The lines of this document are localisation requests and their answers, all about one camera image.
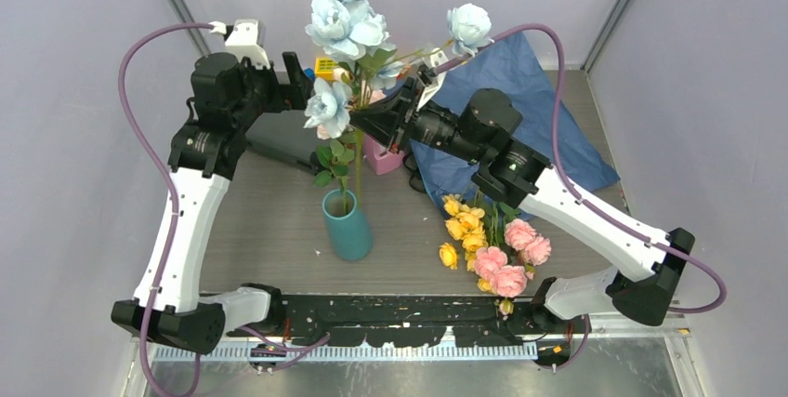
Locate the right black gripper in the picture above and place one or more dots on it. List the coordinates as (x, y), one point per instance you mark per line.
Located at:
(386, 116)

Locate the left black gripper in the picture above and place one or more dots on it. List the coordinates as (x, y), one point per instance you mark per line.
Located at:
(294, 96)

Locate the pink flower stem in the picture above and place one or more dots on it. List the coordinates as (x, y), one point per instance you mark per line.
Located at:
(329, 115)
(503, 250)

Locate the black ribbon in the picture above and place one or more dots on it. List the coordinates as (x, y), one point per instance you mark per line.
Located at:
(415, 179)

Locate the blue flower stem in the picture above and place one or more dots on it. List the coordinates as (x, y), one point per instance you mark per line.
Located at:
(352, 34)

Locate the blue flower bouquet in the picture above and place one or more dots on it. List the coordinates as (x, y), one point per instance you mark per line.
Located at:
(511, 67)

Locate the yellow flower stem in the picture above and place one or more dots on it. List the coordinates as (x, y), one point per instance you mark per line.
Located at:
(465, 228)

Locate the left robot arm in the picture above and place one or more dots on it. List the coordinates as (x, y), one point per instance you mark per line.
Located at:
(229, 94)

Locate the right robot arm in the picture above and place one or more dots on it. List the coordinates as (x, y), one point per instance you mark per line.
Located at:
(646, 263)

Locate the teal vase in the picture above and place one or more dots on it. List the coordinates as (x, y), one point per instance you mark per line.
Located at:
(348, 228)

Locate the yellow toy block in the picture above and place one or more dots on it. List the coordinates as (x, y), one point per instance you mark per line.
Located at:
(324, 68)

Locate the pink metronome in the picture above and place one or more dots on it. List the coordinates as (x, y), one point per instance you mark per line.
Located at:
(379, 157)

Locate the grey black case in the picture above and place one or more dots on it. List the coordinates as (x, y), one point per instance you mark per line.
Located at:
(282, 137)

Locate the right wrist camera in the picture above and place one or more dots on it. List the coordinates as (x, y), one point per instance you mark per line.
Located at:
(429, 78)

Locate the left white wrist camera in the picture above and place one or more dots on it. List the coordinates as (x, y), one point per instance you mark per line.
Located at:
(243, 39)

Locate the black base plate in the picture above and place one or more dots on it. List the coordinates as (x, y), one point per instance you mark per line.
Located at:
(407, 321)

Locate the aluminium frame rail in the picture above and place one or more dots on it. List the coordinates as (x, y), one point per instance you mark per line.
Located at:
(208, 332)

